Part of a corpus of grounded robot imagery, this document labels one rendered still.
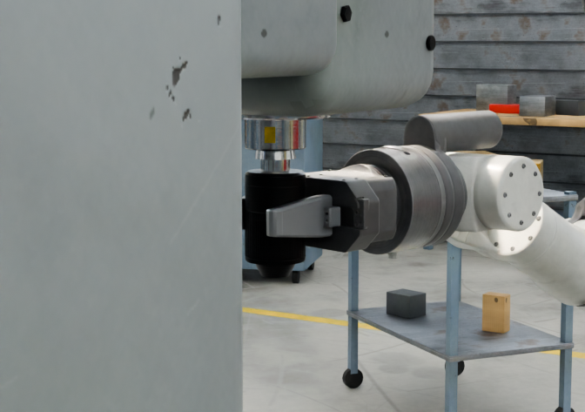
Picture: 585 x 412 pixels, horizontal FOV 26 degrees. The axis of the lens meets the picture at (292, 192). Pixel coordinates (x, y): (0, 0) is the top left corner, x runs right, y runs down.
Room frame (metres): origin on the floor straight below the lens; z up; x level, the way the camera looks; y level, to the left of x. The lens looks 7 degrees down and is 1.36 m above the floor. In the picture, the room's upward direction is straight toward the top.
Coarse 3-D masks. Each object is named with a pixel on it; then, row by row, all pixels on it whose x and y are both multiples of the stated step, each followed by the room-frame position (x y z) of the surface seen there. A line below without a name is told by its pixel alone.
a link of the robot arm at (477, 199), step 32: (416, 128) 1.09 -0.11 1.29; (448, 128) 1.09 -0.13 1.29; (480, 128) 1.11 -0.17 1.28; (448, 160) 1.06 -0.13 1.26; (480, 160) 1.09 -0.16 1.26; (512, 160) 1.07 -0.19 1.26; (448, 192) 1.04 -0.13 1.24; (480, 192) 1.07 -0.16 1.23; (512, 192) 1.07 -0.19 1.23; (448, 224) 1.05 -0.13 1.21; (480, 224) 1.09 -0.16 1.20; (512, 224) 1.07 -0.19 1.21
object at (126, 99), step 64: (0, 0) 0.41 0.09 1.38; (64, 0) 0.43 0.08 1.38; (128, 0) 0.46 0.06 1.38; (192, 0) 0.49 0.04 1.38; (0, 64) 0.41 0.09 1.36; (64, 64) 0.43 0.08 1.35; (128, 64) 0.46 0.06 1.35; (192, 64) 0.49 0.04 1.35; (0, 128) 0.41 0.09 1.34; (64, 128) 0.43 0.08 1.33; (128, 128) 0.46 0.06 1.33; (192, 128) 0.49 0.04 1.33; (0, 192) 0.40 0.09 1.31; (64, 192) 0.43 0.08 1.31; (128, 192) 0.46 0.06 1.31; (192, 192) 0.49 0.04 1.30; (0, 256) 0.40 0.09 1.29; (64, 256) 0.43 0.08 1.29; (128, 256) 0.46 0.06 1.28; (192, 256) 0.49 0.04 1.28; (0, 320) 0.40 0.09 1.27; (64, 320) 0.43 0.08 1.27; (128, 320) 0.46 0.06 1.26; (192, 320) 0.49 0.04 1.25; (0, 384) 0.40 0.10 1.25; (64, 384) 0.43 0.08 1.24; (128, 384) 0.46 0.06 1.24; (192, 384) 0.49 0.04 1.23
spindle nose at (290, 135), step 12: (252, 120) 0.95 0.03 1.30; (264, 120) 0.95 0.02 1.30; (276, 120) 0.95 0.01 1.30; (288, 120) 0.95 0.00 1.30; (300, 120) 0.96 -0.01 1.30; (252, 132) 0.95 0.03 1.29; (264, 132) 0.95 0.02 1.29; (276, 132) 0.95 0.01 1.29; (288, 132) 0.95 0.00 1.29; (300, 132) 0.96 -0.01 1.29; (252, 144) 0.95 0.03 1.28; (264, 144) 0.95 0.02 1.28; (276, 144) 0.95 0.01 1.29; (288, 144) 0.95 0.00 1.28; (300, 144) 0.96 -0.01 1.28
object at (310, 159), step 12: (312, 120) 7.13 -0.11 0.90; (312, 132) 7.14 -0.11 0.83; (312, 144) 7.14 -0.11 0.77; (252, 156) 6.98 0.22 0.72; (300, 156) 6.93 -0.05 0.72; (312, 156) 7.14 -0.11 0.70; (252, 168) 6.98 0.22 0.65; (300, 168) 6.93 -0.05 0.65; (312, 168) 7.14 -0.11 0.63; (312, 252) 7.14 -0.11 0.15; (252, 264) 6.98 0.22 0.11; (300, 264) 6.93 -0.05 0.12; (312, 264) 7.38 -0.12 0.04
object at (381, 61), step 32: (352, 0) 0.87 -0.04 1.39; (384, 0) 0.91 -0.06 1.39; (416, 0) 0.95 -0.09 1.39; (352, 32) 0.87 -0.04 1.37; (384, 32) 0.91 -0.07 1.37; (416, 32) 0.95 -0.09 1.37; (352, 64) 0.87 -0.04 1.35; (384, 64) 0.91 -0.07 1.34; (416, 64) 0.95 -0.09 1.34; (256, 96) 0.86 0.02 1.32; (288, 96) 0.85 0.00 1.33; (320, 96) 0.85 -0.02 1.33; (352, 96) 0.87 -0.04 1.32; (384, 96) 0.92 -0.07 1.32; (416, 96) 0.97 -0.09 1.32
